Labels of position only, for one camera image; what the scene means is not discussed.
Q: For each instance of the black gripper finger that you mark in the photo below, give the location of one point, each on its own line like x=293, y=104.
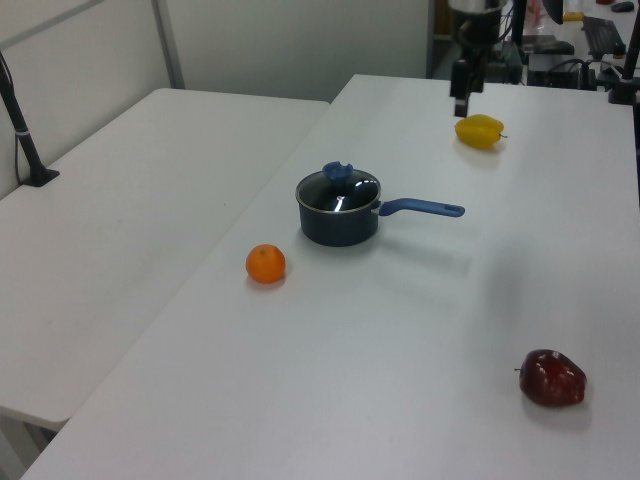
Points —
x=460, y=107

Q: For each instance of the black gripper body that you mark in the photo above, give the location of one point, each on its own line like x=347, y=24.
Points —
x=470, y=55

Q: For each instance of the glass lid with blue knob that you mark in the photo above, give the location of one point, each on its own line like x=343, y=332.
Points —
x=339, y=190

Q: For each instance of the yellow starfruit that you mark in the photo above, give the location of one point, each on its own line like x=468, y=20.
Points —
x=477, y=131

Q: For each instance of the black electronics box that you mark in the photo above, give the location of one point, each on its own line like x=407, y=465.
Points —
x=560, y=70

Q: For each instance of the small yellow object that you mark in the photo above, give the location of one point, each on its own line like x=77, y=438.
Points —
x=573, y=16

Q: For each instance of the black keyboard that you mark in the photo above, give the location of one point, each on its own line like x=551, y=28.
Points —
x=602, y=35

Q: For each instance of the black computer mouse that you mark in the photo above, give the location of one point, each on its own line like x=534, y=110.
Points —
x=622, y=7

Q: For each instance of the orange mandarin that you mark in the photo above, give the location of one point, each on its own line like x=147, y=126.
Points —
x=265, y=263

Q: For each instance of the dark red apple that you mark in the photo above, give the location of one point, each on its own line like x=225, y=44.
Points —
x=551, y=378

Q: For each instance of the black camera stand with clamp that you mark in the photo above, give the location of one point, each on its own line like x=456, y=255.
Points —
x=627, y=65

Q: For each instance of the black camera pole with base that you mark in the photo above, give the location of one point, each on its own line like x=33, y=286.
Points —
x=20, y=135

